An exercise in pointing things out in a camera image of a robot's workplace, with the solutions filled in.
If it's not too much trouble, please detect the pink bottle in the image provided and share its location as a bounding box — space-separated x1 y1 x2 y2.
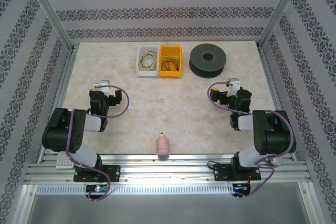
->
155 131 171 157

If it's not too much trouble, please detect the perforated white cable duct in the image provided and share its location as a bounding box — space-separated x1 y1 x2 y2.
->
35 185 235 195

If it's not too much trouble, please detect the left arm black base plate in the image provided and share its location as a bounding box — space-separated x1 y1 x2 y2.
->
73 165 121 183

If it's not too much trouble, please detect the blue cable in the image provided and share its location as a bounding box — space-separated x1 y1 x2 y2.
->
141 52 158 69

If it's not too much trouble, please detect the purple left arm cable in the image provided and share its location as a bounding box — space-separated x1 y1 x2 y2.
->
65 84 131 202

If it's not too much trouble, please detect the black perforated cable spool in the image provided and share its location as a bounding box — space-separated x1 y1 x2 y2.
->
188 43 227 79

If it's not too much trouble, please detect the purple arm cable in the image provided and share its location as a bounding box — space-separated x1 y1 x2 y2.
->
65 84 131 202
207 82 297 200

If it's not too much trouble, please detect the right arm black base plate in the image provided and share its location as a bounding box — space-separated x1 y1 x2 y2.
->
214 163 262 182

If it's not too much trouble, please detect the green cable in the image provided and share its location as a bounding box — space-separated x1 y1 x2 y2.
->
163 55 182 71

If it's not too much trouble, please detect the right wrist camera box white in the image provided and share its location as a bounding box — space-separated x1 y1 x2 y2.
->
227 78 242 98

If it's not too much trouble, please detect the yellow cable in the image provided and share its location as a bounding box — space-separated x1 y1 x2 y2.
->
139 50 159 70

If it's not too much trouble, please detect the white plastic bin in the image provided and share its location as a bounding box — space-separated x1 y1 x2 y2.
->
136 45 161 78

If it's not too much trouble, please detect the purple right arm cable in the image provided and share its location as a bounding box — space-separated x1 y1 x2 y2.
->
207 82 297 200

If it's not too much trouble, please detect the aluminium frame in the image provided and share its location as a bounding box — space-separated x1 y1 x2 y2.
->
10 0 326 224

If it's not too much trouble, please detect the red cable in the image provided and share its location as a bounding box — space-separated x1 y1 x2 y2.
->
161 60 181 73

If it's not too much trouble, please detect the grey metal panel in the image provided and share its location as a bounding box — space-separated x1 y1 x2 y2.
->
26 194 312 224

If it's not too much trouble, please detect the white calculator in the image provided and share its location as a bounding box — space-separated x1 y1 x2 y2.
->
55 152 75 170

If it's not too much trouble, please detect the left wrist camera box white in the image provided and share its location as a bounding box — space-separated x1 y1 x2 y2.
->
93 79 111 94

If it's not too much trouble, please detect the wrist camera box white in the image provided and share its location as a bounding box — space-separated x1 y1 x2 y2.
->
227 78 242 98
93 79 111 94

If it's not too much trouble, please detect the yellow plastic bin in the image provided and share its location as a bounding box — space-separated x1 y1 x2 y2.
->
159 45 183 79

